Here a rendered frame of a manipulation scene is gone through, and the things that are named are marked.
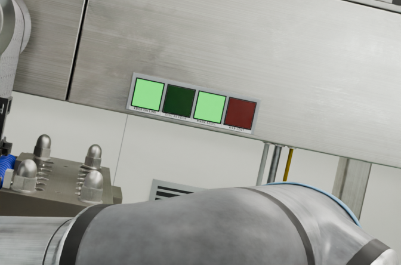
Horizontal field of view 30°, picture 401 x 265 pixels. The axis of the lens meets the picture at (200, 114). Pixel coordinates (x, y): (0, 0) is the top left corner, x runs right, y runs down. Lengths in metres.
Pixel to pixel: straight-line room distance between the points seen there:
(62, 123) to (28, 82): 2.35
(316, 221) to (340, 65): 0.93
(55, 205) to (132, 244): 0.59
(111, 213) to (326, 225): 0.17
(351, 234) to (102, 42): 0.91
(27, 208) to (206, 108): 0.48
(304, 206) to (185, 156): 3.24
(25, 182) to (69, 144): 2.69
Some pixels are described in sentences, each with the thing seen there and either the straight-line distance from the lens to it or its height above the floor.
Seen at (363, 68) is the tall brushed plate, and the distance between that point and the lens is 1.50.
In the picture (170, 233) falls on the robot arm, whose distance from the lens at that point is 0.48.
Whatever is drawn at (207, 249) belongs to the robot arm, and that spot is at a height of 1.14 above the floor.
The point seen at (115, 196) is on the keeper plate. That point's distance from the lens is 1.23.
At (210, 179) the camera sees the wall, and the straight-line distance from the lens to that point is 3.83.
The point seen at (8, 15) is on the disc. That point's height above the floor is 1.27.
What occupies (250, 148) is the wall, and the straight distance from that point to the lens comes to 3.85.
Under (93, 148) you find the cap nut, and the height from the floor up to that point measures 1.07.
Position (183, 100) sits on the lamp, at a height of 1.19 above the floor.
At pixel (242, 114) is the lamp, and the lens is 1.43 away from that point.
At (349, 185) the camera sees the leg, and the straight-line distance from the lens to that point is 1.68.
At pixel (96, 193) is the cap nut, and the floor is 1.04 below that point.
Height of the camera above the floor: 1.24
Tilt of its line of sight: 3 degrees down
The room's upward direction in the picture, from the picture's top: 12 degrees clockwise
